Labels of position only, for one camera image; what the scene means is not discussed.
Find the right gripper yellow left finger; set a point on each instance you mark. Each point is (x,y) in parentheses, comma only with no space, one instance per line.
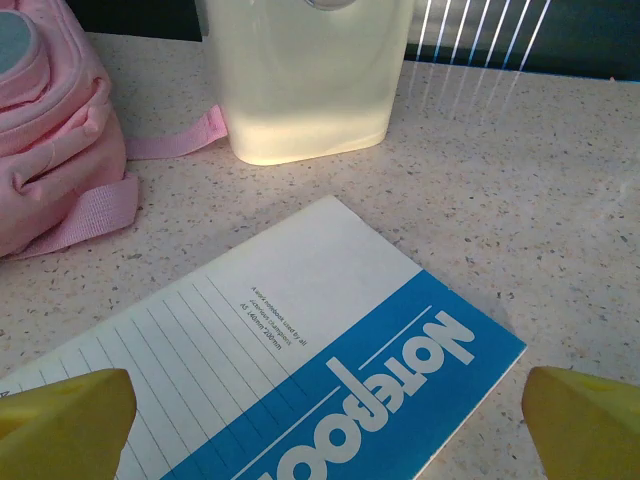
(65,430)

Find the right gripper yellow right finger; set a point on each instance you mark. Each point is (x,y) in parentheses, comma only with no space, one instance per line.
(590,435)

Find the blue and white notebook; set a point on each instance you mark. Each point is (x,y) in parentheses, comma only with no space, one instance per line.
(300,325)

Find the pink student backpack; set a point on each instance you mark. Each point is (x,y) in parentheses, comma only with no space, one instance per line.
(50,150)

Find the cream knife block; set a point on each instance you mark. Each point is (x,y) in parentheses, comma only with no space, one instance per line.
(310,100)

